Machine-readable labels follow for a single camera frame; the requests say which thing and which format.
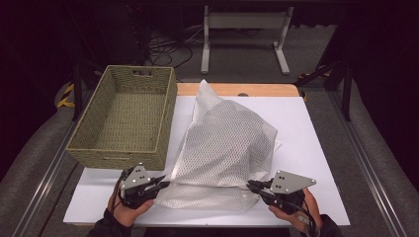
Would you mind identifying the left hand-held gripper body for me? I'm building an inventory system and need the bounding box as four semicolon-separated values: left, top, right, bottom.
114;164;166;210

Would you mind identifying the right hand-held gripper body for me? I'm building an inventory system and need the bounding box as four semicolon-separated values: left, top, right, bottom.
259;169;317;215

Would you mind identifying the bundle of black floor cables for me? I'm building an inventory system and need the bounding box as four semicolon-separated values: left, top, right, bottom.
143;26;206;69

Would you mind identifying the person's left hand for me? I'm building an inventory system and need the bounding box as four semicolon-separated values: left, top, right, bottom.
106;189;155;229

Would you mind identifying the white mesh laundry bag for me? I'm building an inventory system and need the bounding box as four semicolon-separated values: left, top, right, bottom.
155;78;283;212

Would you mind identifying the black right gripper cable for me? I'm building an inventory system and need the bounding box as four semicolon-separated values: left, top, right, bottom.
286;198;320;237

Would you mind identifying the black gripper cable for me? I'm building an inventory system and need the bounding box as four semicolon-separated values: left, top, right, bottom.
286;198;320;237
111;170;128;213

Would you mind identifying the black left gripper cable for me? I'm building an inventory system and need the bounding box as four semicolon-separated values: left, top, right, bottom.
111;170;128;213

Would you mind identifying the black metal stand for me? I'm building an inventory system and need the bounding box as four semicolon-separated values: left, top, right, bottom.
292;58;354;122
71;60;104;122

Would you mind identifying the person's right hand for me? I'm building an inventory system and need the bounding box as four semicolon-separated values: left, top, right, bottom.
268;188;323;234

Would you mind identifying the green woven basket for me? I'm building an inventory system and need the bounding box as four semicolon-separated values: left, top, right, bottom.
65;64;179;172

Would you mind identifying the white table mat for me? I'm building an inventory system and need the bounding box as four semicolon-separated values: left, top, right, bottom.
62;95;351;228

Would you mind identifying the yellow black hazard tape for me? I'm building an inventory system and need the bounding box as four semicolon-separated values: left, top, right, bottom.
55;83;76;110
296;69;332;81

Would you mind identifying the grey metal stand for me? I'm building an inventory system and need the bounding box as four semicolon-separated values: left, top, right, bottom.
200;4;294;76

